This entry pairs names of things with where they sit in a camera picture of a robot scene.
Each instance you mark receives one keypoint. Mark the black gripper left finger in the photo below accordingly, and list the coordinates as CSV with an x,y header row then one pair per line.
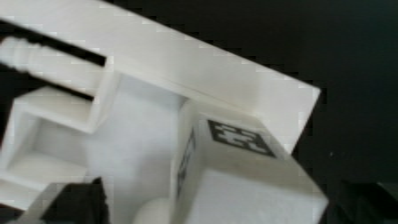
x,y
70,204

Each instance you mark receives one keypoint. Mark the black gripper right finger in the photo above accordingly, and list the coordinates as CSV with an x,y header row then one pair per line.
x,y
367,204

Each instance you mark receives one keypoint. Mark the white tagged chair leg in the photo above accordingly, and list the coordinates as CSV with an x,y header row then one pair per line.
x,y
241,184

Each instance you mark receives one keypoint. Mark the white chair seat part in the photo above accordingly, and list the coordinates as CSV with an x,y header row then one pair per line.
x,y
92,130

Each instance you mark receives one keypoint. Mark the white fence frame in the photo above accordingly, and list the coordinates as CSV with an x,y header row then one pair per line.
x,y
172,60

